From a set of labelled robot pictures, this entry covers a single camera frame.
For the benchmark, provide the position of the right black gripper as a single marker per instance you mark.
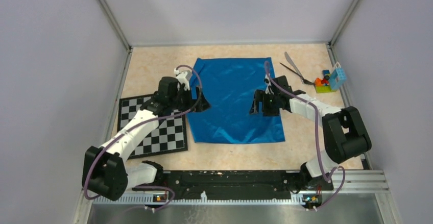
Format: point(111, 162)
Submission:
point(260, 95)

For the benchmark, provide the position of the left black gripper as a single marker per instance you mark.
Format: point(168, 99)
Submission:
point(191, 102)

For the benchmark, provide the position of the blue satin napkin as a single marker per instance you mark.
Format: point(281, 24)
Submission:
point(229, 85)

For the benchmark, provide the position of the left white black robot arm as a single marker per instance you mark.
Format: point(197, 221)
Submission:
point(104, 170)

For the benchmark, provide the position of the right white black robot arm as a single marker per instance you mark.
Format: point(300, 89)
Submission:
point(340, 133)

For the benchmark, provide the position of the black white checkerboard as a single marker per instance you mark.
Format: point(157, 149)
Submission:
point(169, 137)

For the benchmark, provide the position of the colourful toy block set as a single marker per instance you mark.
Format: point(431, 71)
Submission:
point(331, 81)

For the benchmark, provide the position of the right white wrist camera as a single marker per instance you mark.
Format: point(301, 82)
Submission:
point(268, 83)

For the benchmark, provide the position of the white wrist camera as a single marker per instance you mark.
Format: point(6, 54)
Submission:
point(183, 78)
point(268, 83)

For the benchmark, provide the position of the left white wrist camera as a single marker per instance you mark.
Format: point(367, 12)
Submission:
point(183, 78)

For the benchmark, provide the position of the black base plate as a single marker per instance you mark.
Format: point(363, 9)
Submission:
point(238, 184)

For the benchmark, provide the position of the aluminium front rail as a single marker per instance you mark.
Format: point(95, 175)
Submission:
point(359, 196)

